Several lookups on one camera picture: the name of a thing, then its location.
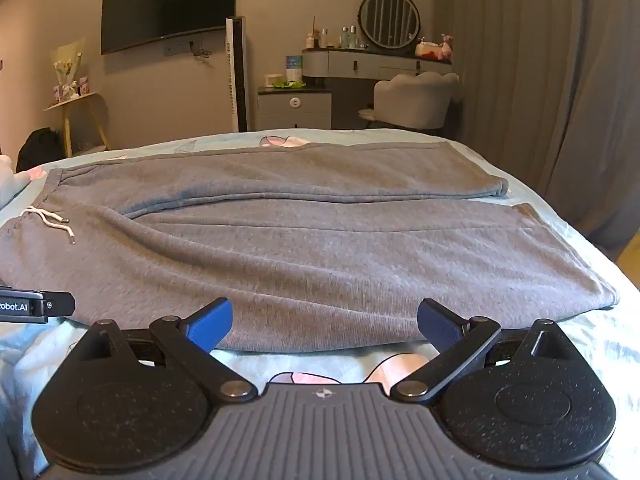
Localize white plush pillow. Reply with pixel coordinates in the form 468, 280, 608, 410
0, 154, 32, 208

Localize grey drawer cabinet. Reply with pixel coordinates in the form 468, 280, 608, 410
257, 86, 333, 132

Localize grey curtain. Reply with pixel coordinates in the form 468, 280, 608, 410
431, 0, 640, 251

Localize grey shell-back chair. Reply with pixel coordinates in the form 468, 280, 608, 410
358, 72, 460, 136

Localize white tower fan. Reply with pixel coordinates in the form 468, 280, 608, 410
225, 16, 250, 133

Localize black wall television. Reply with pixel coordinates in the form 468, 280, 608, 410
101, 0, 238, 56

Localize wall socket strip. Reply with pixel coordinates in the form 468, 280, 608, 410
164, 37, 211, 58

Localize side table with yellow legs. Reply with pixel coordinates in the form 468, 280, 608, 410
43, 93, 112, 157

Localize grey vanity desk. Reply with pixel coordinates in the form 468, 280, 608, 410
301, 47, 453, 131

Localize black backpack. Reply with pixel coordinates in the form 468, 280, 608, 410
15, 127, 65, 173

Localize grey sweat pants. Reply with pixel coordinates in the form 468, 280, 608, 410
0, 141, 619, 353

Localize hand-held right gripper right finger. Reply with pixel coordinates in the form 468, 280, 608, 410
391, 298, 577, 404

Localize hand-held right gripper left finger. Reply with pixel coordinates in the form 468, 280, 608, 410
74, 297, 255, 404

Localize light blue printed bed sheet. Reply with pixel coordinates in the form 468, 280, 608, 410
0, 127, 640, 480

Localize wrapped flower bouquet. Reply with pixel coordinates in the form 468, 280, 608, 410
51, 37, 87, 103

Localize round black-framed mirror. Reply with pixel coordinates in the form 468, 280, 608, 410
357, 0, 422, 51

